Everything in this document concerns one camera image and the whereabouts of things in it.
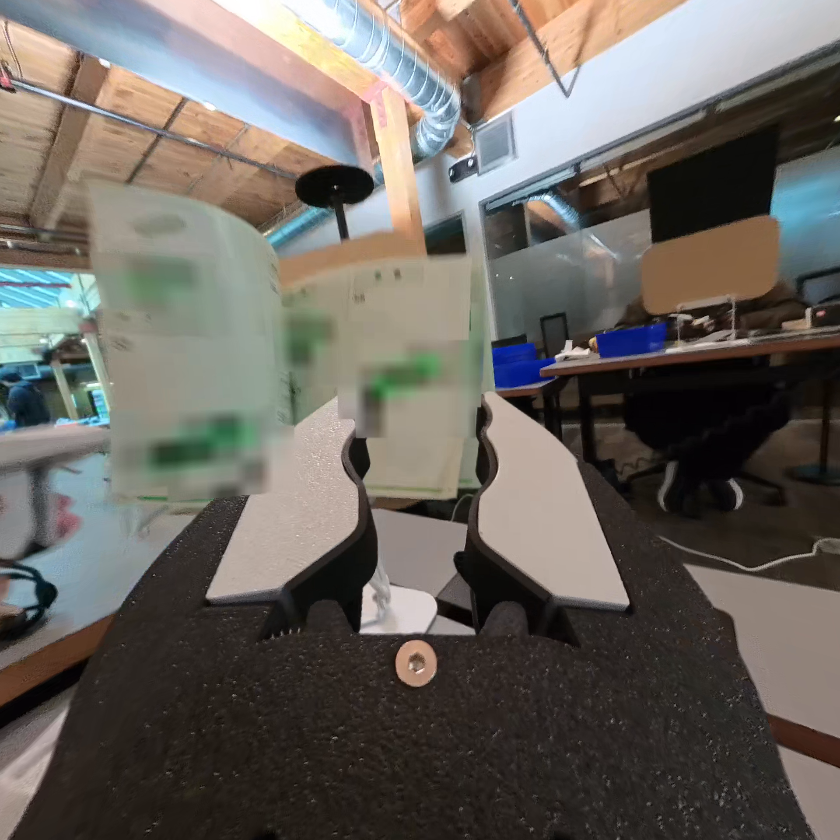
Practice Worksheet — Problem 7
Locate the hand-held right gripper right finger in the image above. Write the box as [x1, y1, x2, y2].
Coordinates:
[456, 392, 631, 634]

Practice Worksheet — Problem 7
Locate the green brick instruction booklet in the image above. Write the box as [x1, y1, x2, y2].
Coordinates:
[88, 184, 494, 508]

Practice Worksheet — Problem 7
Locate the brown office table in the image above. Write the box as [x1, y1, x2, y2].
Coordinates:
[540, 330, 840, 488]

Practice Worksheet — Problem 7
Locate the silver spiral air duct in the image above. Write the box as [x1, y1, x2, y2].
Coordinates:
[318, 0, 466, 164]

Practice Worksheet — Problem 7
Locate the black hanging wire frame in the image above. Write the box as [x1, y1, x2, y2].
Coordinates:
[511, 0, 586, 99]

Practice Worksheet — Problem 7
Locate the small white desk stand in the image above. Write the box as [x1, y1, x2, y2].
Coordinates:
[675, 297, 739, 343]

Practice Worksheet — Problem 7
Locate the white booklet stand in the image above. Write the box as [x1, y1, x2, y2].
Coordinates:
[360, 563, 438, 635]

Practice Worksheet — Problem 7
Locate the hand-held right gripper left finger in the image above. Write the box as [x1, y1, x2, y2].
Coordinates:
[205, 397, 379, 639]

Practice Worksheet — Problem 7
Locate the black round disc on pole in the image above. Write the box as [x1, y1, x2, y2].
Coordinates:
[294, 164, 375, 245]

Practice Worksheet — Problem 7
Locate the grey wall vent grille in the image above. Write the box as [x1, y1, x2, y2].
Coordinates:
[472, 113, 518, 176]

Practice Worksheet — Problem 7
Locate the grey-topped desk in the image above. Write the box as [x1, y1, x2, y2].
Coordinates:
[0, 505, 840, 840]

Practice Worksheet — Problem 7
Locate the white table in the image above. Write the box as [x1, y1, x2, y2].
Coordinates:
[0, 425, 111, 552]

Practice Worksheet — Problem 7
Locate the white floor cable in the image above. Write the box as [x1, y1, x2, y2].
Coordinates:
[656, 533, 840, 574]

